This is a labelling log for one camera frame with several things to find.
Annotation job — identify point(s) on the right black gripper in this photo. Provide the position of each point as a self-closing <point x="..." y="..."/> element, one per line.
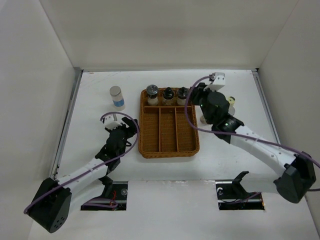
<point x="198" y="91"/>

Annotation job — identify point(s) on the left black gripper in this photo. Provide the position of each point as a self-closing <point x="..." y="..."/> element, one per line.
<point x="131" y="129"/>

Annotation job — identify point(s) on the blue-label jar silver lid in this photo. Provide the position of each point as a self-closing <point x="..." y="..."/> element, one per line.
<point x="117" y="98"/>

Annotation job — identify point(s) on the pink lid spice jar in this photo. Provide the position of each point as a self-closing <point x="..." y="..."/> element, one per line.
<point x="203" y="120"/>

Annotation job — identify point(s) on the shaker with black knob lid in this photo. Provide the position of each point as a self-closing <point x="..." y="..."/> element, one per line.
<point x="168" y="97"/>

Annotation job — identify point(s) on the yellow lid spice jar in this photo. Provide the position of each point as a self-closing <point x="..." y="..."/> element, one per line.
<point x="231" y="100"/>

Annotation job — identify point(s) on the shaker with round glass lid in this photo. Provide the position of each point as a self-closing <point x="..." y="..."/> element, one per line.
<point x="152" y="95"/>

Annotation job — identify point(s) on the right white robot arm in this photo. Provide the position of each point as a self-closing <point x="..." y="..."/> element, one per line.
<point x="295" y="172"/>

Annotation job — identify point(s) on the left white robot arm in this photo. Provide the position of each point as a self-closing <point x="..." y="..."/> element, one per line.
<point x="55" y="198"/>

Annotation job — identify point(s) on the brown wicker divided tray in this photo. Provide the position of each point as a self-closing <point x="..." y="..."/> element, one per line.
<point x="164" y="129"/>

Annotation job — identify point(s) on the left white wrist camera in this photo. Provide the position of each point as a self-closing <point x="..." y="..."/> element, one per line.
<point x="111" y="121"/>

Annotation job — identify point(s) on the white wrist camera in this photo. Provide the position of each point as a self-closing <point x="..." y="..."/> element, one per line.
<point x="111" y="121"/>
<point x="217" y="81"/>

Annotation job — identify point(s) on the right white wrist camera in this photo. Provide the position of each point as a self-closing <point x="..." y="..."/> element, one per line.
<point x="217" y="81"/>

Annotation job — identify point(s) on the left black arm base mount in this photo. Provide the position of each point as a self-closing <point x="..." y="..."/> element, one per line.
<point x="108" y="192"/>

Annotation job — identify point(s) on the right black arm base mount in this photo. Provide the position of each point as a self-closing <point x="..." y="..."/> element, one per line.
<point x="237" y="189"/>

